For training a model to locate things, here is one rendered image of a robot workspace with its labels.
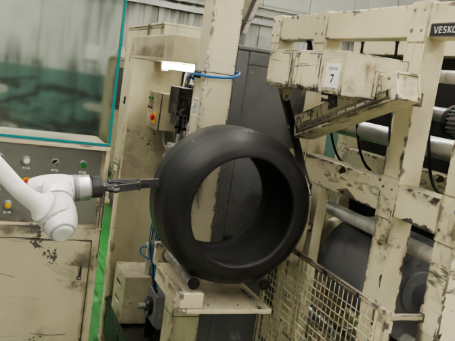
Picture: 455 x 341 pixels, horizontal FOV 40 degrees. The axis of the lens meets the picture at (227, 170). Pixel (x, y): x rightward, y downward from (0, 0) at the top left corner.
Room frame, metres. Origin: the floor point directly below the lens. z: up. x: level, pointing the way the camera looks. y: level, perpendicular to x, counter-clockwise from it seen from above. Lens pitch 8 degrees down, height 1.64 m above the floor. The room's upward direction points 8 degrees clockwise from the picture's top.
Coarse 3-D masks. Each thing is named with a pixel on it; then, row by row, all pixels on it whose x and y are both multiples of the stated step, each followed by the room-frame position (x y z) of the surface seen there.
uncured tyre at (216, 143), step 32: (224, 128) 2.29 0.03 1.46; (192, 160) 2.13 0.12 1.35; (224, 160) 2.15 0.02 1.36; (256, 160) 2.50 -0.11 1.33; (288, 160) 2.25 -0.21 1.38; (160, 192) 2.17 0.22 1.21; (192, 192) 2.11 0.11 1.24; (288, 192) 2.47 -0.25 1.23; (160, 224) 2.15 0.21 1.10; (256, 224) 2.51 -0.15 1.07; (288, 224) 2.42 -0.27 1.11; (192, 256) 2.13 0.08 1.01; (224, 256) 2.45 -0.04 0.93; (256, 256) 2.42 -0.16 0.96
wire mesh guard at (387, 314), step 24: (288, 264) 2.51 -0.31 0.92; (312, 264) 2.32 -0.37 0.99; (288, 288) 2.48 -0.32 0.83; (312, 288) 2.31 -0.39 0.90; (288, 312) 2.45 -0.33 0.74; (312, 312) 2.28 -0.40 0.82; (360, 312) 2.01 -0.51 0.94; (384, 312) 1.88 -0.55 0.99; (312, 336) 2.26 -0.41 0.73; (384, 336) 1.87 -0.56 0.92
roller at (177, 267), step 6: (168, 252) 2.45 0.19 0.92; (168, 258) 2.41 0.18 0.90; (174, 258) 2.37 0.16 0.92; (174, 264) 2.34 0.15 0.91; (180, 270) 2.26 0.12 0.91; (186, 270) 2.24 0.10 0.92; (180, 276) 2.25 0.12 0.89; (186, 276) 2.20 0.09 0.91; (192, 276) 2.18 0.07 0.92; (186, 282) 2.17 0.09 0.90; (192, 282) 2.16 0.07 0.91; (198, 282) 2.17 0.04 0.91; (192, 288) 2.16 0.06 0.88
